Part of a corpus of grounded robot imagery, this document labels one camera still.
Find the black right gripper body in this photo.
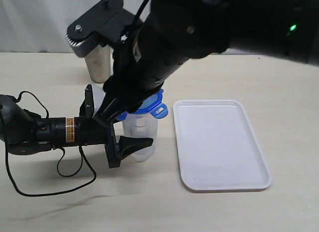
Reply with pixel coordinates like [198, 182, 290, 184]
[67, 0, 155, 103]

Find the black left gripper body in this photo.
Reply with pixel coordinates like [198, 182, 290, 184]
[76, 84, 121, 169]

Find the clear plastic container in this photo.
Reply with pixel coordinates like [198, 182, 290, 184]
[122, 113, 158, 162]

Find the stainless steel cup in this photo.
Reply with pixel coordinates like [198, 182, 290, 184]
[84, 45, 111, 83]

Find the blue plastic lid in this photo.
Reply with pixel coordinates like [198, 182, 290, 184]
[131, 89, 168, 119]

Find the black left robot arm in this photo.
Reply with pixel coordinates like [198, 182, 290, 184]
[0, 84, 154, 168]

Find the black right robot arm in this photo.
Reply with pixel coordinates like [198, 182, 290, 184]
[66, 0, 319, 125]

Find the white rectangular plastic tray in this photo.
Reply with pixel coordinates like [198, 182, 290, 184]
[173, 99, 273, 193]

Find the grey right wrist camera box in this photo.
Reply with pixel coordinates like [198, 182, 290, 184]
[65, 34, 99, 58]

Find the black right camera cable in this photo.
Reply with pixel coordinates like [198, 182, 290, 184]
[122, 0, 155, 43]

